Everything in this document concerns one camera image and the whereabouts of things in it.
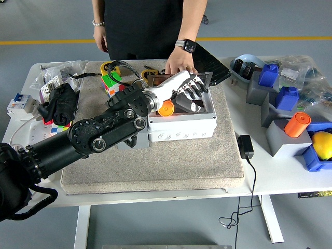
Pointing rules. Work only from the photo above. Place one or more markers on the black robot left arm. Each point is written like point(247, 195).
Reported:
point(109, 135)

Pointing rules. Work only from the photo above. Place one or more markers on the person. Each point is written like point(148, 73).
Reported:
point(142, 26)

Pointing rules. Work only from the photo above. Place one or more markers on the table height control panel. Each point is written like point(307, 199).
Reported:
point(315, 194)

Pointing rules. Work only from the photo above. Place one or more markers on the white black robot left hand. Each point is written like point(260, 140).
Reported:
point(168, 85)

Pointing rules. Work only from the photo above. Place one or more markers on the person's right hand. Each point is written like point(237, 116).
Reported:
point(99, 39)

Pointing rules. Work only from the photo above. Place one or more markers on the grey electrical box with lid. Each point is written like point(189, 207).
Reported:
point(181, 129)

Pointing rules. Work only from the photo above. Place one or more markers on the white blue circuit breaker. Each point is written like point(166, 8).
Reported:
point(22, 103)

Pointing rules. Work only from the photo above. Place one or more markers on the black plastic case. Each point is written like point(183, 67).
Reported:
point(212, 67)

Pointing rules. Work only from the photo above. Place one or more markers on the person's right forearm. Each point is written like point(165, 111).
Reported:
point(98, 10)

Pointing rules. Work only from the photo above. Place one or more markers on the blue bottle-shaped block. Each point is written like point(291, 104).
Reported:
point(268, 76)
point(286, 99)

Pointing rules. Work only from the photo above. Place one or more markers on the light blue bowl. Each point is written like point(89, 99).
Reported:
point(249, 59)

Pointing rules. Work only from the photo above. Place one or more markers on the beige mat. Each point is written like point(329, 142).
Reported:
point(168, 166)

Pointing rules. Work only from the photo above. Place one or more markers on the white table leg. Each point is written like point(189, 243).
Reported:
point(272, 220)
point(82, 228)

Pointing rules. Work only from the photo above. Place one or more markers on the clear bag of electronic parts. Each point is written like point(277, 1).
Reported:
point(316, 90)
point(295, 70)

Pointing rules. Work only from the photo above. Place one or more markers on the black cloth bundle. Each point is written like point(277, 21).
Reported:
point(61, 103)

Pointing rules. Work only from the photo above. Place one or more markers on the person's left forearm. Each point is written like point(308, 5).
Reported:
point(193, 23)

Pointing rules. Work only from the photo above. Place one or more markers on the wristwatch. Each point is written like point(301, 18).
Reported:
point(188, 46)

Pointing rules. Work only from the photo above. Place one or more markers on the colourful puzzle cube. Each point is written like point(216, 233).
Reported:
point(58, 129)
point(111, 83)

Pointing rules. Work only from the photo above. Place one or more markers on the blue plastic bin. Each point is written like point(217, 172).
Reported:
point(312, 162)

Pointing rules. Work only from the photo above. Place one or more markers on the yellow lemon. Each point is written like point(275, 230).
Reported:
point(323, 145)

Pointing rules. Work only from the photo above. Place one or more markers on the black power adapter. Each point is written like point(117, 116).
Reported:
point(245, 146)

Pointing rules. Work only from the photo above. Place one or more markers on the small white circuit breaker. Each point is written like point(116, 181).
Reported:
point(52, 85)

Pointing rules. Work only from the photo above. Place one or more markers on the small black capacitor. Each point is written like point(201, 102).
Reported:
point(163, 70)

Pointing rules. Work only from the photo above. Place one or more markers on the black capacitor in bowl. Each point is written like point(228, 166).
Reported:
point(248, 69)
point(238, 64)

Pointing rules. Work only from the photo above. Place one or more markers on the clear bag of metal parts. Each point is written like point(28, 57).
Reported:
point(64, 68)

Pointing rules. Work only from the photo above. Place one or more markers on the person's left hand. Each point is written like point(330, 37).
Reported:
point(181, 62)

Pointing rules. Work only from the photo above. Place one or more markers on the grey holder block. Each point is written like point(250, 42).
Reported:
point(255, 93)
point(278, 141)
point(268, 114)

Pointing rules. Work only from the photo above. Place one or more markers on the orange cylinder battery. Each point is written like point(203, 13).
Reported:
point(295, 127)
point(166, 109)

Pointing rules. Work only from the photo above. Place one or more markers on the grey block with round hole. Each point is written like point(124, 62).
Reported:
point(142, 142)

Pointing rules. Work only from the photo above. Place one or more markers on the white power strip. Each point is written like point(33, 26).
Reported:
point(39, 135)

